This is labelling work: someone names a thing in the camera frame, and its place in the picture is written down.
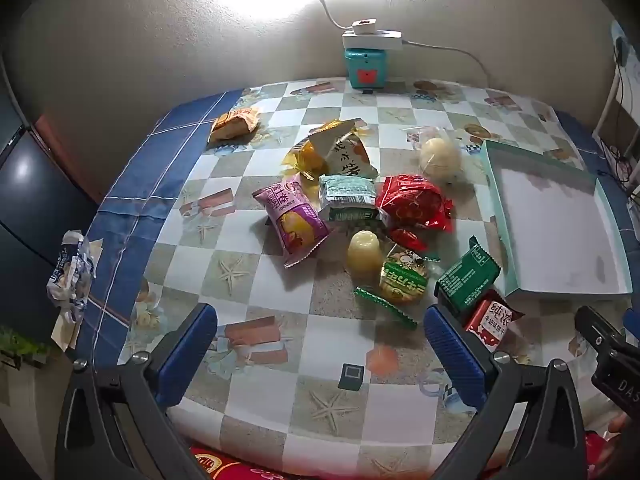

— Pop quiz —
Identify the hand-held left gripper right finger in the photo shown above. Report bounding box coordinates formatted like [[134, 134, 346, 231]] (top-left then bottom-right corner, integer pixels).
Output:
[[423, 303, 589, 480]]

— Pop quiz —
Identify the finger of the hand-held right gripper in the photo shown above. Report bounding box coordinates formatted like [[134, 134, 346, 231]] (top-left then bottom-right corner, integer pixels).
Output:
[[574, 304, 627, 362]]

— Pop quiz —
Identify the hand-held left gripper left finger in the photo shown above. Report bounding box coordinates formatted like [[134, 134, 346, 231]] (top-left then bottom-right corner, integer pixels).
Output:
[[55, 302, 219, 480]]

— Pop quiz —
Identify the red and white biscuit packet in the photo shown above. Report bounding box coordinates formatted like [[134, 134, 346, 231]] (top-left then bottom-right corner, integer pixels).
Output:
[[462, 289, 524, 354]]

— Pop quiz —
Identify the dark green snack packet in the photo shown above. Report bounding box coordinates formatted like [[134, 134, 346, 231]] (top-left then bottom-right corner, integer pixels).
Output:
[[433, 236, 502, 314]]

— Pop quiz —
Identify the green yellow cartoon snack packet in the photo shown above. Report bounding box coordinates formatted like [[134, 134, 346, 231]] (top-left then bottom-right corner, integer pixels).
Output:
[[354, 244, 442, 331]]

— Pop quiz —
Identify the shallow teal cardboard box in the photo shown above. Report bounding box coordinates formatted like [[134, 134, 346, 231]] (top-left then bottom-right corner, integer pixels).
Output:
[[479, 139, 634, 301]]

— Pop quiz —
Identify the yellow jelly cup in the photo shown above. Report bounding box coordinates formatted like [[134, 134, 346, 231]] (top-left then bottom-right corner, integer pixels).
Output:
[[347, 229, 384, 279]]

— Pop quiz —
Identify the large red snack packet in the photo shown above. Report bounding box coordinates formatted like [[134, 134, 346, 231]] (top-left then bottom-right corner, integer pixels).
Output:
[[375, 173, 454, 234]]

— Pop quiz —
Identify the pink cake roll packet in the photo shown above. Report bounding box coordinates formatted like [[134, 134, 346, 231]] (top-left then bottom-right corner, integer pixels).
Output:
[[251, 172, 334, 269]]

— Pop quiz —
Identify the round pastry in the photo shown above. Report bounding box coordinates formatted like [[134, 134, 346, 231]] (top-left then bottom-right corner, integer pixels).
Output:
[[407, 127, 464, 184]]

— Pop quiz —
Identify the silver snack packet red lettering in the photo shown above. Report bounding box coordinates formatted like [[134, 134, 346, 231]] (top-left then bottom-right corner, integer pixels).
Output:
[[307, 124, 379, 182]]

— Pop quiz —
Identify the small red candy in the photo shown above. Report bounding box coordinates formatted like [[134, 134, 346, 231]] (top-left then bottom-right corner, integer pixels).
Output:
[[389, 227, 429, 254]]

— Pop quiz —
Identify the crumpled white wrapper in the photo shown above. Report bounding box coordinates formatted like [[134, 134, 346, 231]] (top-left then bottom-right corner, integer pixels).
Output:
[[46, 229, 104, 352]]

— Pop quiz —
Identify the red printed cloth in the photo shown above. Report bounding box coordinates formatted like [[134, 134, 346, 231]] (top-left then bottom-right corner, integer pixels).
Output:
[[189, 432, 618, 480]]

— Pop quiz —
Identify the pale teal snack packet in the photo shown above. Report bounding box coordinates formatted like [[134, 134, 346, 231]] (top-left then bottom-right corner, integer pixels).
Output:
[[317, 174, 391, 226]]

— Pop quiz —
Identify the black cabinet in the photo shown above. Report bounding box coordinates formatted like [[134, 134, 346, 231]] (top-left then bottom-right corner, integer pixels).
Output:
[[0, 75, 99, 343]]

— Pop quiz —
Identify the yellow transparent snack packet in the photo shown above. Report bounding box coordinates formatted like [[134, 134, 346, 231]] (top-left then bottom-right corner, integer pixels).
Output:
[[281, 120, 372, 177]]

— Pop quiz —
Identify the orange snack packet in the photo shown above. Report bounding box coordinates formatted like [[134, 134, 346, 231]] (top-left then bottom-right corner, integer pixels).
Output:
[[207, 107, 261, 143]]

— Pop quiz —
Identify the teal cube box red label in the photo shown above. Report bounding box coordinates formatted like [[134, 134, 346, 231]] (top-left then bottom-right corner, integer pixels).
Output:
[[343, 47, 390, 90]]

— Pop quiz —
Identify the white gooseneck lamp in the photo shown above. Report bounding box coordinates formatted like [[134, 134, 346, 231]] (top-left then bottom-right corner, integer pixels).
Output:
[[308, 0, 376, 34]]

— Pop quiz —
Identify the white wire rack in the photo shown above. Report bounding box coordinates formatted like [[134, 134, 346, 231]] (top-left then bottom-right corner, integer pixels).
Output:
[[592, 19, 640, 187]]

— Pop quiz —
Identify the white power cable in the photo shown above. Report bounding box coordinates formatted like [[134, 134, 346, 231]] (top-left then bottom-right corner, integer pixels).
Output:
[[402, 39, 489, 87]]

